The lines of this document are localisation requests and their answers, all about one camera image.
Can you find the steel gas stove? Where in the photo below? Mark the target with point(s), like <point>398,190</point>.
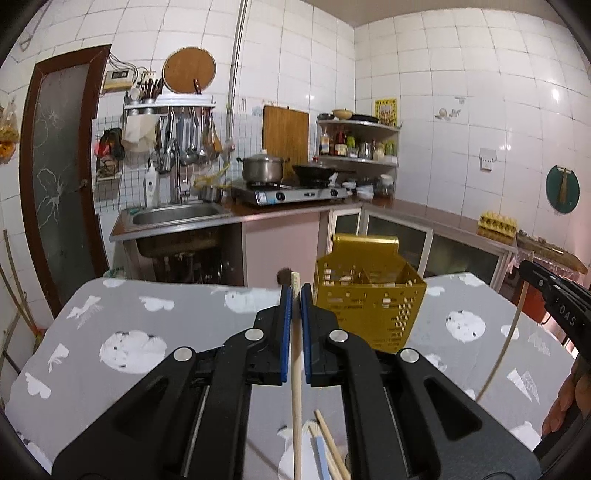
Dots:
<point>276,194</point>

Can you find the yellow egg tray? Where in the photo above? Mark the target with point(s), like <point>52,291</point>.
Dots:
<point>498,223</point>

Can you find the round wooden cutting board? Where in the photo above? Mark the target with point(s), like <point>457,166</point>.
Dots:
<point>189,70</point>

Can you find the black wok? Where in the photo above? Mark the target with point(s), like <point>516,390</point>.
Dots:
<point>316,176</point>

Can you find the corner spice shelf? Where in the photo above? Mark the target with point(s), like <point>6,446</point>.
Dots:
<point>358,138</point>

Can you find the white soap bottle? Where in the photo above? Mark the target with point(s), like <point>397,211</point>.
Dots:
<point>151,187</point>

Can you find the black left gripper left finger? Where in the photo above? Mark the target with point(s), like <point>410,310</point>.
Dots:
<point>187,418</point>

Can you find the green round wall plate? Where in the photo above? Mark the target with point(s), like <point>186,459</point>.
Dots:
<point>562,189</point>

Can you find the steel cooking pot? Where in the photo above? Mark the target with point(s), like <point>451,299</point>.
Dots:
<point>262,168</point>

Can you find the steel wall utensil rack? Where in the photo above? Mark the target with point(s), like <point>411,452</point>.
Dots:
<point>175,129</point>

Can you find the wooden chopstick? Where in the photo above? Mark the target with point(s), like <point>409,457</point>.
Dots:
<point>336,457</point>
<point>297,366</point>

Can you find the dark wooden glass door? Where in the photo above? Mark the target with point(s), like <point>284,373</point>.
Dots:
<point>55,173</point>

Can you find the yellow perforated utensil holder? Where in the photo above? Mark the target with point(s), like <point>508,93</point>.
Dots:
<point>372,290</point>

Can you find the white wall socket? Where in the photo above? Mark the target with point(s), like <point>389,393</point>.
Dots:
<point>488,158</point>

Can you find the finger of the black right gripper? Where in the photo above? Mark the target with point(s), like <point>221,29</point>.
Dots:
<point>565,301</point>

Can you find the person's right hand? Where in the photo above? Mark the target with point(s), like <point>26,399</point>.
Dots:
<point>563,402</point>

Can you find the light blue plastic utensil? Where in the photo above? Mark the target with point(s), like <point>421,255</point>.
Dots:
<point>323,467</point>

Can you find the rectangular wooden cutting board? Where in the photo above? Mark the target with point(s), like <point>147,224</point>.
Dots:
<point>285,135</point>

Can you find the steel kitchen sink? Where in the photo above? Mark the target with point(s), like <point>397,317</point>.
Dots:
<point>135,223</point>

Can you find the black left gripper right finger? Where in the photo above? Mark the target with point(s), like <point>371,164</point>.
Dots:
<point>404,418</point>

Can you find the grey patterned tablecloth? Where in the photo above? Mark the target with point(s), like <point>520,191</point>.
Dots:
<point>112,333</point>

